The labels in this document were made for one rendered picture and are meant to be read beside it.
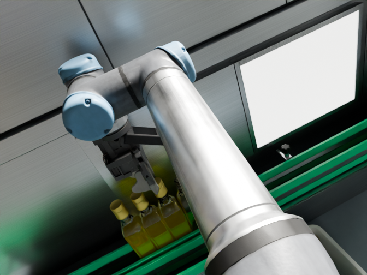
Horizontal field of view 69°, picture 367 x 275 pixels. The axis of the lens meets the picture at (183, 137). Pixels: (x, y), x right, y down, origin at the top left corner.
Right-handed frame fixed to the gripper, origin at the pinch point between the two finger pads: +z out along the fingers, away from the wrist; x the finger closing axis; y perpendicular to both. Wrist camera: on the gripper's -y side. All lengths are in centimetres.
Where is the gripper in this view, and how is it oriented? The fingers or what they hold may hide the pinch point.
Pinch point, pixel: (156, 184)
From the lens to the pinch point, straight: 70.7
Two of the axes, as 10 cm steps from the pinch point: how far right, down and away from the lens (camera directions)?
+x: 2.7, 5.0, -8.3
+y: -9.1, 4.1, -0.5
